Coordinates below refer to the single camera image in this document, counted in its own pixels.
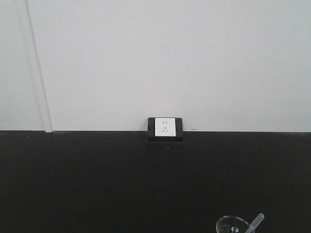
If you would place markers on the clear glass beaker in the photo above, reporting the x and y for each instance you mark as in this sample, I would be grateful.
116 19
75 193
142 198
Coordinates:
231 224

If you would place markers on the clear plastic dropper pipette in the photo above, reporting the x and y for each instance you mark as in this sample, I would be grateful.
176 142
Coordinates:
255 223

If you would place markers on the black socket mounting box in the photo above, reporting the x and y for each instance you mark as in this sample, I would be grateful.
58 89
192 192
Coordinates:
151 132

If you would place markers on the white wall power socket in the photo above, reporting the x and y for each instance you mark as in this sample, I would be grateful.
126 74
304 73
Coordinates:
165 127

